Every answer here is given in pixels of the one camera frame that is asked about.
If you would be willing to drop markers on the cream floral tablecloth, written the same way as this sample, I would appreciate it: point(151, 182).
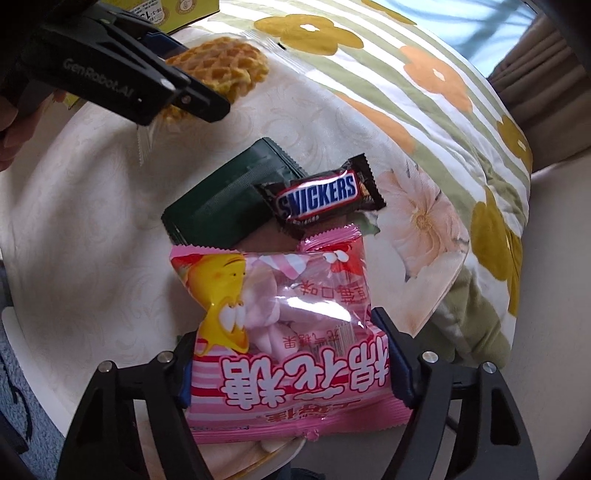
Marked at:
point(86, 253)

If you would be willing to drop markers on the floral striped quilt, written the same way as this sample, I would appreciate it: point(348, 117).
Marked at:
point(469, 164)

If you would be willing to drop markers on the Snickers chocolate bar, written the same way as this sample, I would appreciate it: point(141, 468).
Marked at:
point(302, 203)

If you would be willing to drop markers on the packaged round waffle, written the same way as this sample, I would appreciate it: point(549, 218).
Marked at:
point(232, 66)

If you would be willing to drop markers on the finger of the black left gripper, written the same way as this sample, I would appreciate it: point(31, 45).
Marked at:
point(135, 54)

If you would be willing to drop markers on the pink marshmallow bag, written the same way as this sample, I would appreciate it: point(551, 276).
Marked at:
point(286, 347)

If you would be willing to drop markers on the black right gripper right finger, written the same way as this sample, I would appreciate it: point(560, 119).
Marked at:
point(491, 439)

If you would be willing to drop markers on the yellow-green cardboard box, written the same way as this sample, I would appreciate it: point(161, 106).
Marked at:
point(161, 9)

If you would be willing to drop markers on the person's left hand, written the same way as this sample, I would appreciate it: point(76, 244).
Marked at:
point(20, 129)

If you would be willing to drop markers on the dark green pouch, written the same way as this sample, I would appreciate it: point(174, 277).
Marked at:
point(225, 208)

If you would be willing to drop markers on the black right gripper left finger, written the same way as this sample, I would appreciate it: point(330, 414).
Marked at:
point(103, 439)

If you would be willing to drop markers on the brown right curtain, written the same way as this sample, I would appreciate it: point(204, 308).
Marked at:
point(547, 92)

